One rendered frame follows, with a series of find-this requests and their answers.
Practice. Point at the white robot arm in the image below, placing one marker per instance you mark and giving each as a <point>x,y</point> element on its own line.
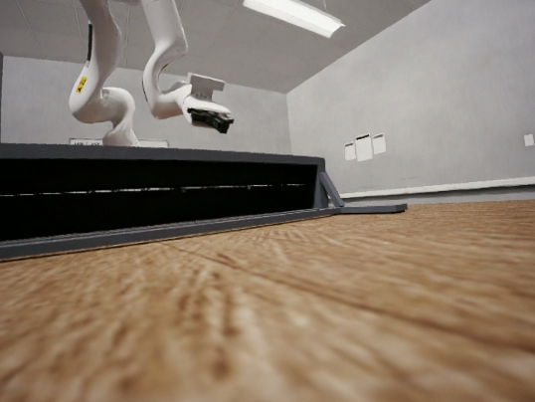
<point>89,105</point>

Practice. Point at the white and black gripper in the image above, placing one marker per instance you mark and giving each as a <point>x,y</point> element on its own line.
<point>207,113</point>

